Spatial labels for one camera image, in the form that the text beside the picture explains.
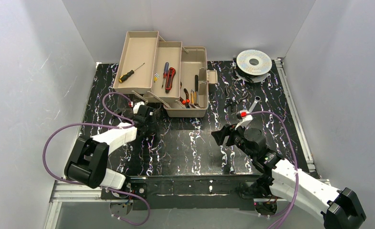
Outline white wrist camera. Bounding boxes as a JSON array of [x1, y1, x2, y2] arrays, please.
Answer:
[[132, 102, 145, 114], [235, 110, 253, 130]]

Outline yellow black screwdriver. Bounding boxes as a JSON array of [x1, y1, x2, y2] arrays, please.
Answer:
[[118, 63, 145, 83]]

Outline translucent brown beige tool box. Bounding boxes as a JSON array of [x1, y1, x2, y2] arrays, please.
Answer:
[[113, 31, 218, 118]]

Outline yellow hex key set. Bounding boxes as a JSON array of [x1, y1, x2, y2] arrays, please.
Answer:
[[154, 73, 159, 82]]

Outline blue red screwdriver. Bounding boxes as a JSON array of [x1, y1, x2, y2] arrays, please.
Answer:
[[162, 62, 169, 88]]

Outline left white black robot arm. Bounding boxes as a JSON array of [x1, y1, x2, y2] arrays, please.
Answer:
[[64, 103, 157, 190]]

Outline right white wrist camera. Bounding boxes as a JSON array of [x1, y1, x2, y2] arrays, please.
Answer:
[[235, 110, 253, 130]]

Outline black marbled table mat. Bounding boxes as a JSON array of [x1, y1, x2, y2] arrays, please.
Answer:
[[66, 60, 311, 178]]

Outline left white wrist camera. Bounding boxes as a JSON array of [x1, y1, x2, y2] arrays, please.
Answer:
[[132, 102, 145, 114]]

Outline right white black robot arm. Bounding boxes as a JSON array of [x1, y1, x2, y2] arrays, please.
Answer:
[[211, 125, 366, 229]]

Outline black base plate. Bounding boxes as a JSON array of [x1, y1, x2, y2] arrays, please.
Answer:
[[100, 175, 289, 212]]

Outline red black cutter tool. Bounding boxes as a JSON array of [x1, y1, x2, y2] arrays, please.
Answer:
[[165, 67, 176, 93]]

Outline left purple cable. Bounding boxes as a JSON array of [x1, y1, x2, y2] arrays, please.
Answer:
[[42, 92, 151, 227]]

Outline white filament spool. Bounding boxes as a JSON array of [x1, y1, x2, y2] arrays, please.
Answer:
[[235, 49, 272, 83]]

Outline orange black pliers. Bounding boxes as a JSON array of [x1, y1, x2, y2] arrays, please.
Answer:
[[179, 88, 190, 108]]

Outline silver wrench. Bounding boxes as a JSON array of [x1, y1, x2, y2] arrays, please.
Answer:
[[248, 96, 261, 113]]

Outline yellow black utility knife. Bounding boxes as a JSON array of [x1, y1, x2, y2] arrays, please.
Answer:
[[190, 89, 196, 104]]

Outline black wire stripper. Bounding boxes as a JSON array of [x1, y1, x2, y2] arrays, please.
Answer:
[[224, 85, 249, 112]]

